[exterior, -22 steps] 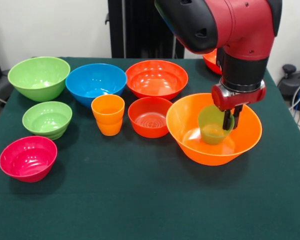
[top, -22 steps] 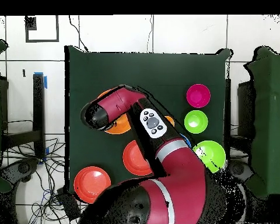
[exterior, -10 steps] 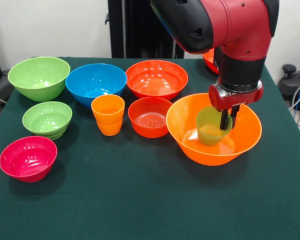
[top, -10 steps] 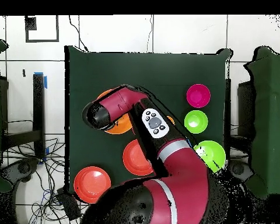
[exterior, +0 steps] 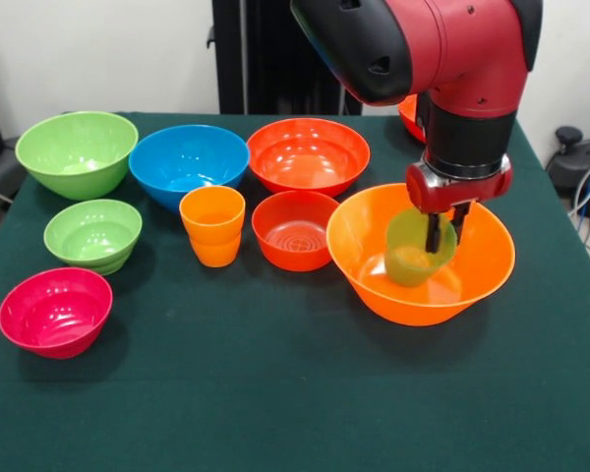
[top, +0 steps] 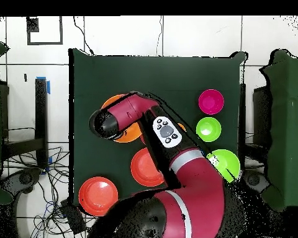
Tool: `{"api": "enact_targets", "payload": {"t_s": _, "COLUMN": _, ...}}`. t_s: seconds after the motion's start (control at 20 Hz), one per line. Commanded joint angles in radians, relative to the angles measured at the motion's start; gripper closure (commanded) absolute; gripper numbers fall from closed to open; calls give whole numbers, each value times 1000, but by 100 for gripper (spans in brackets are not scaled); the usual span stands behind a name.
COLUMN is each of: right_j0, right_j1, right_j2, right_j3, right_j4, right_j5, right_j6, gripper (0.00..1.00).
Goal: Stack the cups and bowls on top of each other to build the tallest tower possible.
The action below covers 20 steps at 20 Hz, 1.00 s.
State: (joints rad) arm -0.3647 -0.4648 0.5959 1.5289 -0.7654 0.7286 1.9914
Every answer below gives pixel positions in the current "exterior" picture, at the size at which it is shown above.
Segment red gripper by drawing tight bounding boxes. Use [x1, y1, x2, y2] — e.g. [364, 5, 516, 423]
[405, 155, 513, 255]

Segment large orange bowl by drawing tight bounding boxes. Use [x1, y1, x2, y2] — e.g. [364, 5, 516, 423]
[325, 183, 517, 327]

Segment dark green table cloth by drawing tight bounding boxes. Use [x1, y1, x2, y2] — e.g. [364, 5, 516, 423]
[0, 111, 590, 472]

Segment large green bowl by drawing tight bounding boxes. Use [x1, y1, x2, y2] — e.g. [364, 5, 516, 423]
[14, 110, 140, 202]

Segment orange cup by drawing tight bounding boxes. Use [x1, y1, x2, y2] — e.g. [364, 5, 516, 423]
[178, 185, 247, 269]

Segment green cup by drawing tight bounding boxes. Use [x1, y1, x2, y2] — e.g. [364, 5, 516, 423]
[384, 206, 459, 289]

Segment large red bowl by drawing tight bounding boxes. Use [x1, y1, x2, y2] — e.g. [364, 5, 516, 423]
[246, 116, 372, 197]
[396, 92, 428, 145]

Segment white and blue cable bundle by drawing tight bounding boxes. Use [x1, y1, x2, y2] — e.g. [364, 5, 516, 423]
[567, 152, 590, 266]

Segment blue bowl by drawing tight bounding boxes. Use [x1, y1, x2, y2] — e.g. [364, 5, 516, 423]
[128, 124, 251, 212]

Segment pink bowl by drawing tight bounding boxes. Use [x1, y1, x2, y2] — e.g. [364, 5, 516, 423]
[0, 266, 114, 361]

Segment small green bowl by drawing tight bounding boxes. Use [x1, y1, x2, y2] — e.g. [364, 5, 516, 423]
[42, 199, 144, 276]

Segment small red bowl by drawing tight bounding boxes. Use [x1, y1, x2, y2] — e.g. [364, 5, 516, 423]
[251, 190, 343, 272]

